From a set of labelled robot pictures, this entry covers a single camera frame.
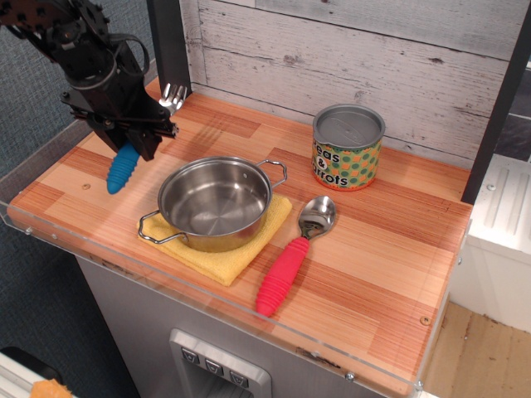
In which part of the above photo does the dark grey post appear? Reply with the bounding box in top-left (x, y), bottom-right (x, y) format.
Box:
top-left (147, 0), bottom-right (192, 113)
top-left (461, 5), bottom-right (530, 205)

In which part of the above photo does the blue handled metal fork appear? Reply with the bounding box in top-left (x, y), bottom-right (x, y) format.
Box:
top-left (106, 82), bottom-right (188, 195)

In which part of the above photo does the dark grey right post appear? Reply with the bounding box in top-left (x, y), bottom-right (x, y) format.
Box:
top-left (461, 5), bottom-right (530, 205)

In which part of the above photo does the clear acrylic guard rail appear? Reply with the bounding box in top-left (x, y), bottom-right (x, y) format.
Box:
top-left (0, 57), bottom-right (474, 398)

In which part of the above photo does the silver dispenser button panel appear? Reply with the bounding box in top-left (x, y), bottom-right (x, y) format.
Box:
top-left (169, 328), bottom-right (272, 397)

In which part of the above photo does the yellow folded cloth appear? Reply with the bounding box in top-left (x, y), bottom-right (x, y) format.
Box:
top-left (139, 194), bottom-right (292, 287)

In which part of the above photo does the red handled metal spoon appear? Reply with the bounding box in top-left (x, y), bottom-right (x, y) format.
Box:
top-left (256, 196), bottom-right (336, 317)

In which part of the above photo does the peas and carrots can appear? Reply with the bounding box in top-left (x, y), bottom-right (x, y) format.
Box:
top-left (312, 104), bottom-right (386, 192)

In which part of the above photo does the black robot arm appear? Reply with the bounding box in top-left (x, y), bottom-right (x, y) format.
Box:
top-left (1, 1), bottom-right (178, 161)

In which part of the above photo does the orange object at corner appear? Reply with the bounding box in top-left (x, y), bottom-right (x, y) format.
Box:
top-left (29, 379), bottom-right (73, 398)

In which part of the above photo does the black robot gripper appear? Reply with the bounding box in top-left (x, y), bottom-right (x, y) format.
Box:
top-left (61, 70), bottom-right (178, 161)

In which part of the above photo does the silver steel pan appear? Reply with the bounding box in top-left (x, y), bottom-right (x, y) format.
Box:
top-left (138, 156), bottom-right (288, 253)

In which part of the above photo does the dark grey left post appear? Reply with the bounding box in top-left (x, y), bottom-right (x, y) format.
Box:
top-left (147, 0), bottom-right (192, 113)

